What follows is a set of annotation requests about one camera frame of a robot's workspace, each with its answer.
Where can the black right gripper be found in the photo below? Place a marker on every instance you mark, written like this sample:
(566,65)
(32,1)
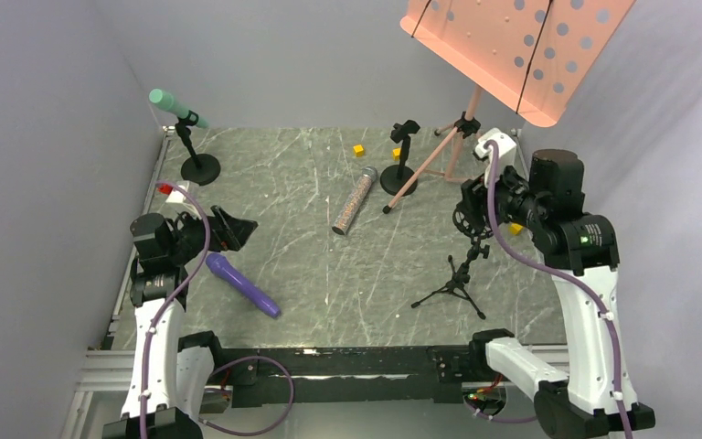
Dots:
(474,212)

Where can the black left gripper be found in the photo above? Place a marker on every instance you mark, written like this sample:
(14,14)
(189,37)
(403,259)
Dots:
(218,229)

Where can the black tripod shock-mount stand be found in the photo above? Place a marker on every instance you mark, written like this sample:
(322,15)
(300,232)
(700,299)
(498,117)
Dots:
(477,231)

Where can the black round-base clip stand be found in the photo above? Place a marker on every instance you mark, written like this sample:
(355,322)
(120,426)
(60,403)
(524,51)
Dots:
(202,169)

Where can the silver glitter microphone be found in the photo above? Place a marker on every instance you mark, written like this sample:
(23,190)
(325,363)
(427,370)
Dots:
(355,200)

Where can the teal green microphone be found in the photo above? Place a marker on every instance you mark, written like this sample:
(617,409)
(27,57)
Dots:
(167,102)

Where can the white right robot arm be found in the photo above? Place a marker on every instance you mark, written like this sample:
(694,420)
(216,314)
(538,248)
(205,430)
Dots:
(594,397)

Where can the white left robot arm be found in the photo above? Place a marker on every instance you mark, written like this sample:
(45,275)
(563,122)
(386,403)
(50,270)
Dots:
(170,370)

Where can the black round-base holder stand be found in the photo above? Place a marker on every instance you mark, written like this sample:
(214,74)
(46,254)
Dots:
(394,177)

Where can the pink music stand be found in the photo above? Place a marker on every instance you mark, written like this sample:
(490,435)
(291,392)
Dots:
(530,55)

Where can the purple microphone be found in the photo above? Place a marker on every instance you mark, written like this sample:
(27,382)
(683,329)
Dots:
(220,266)

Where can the yellow cube right side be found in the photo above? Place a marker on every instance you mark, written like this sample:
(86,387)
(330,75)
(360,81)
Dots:
(515,229)

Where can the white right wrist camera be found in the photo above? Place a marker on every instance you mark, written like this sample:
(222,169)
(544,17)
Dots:
(497,143)

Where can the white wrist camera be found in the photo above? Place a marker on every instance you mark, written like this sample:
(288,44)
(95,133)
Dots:
(497,143)
(177,200)

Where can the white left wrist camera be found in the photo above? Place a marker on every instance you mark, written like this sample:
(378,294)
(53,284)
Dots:
(177,200)

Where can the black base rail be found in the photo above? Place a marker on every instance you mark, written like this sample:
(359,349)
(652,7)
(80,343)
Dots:
(259,376)

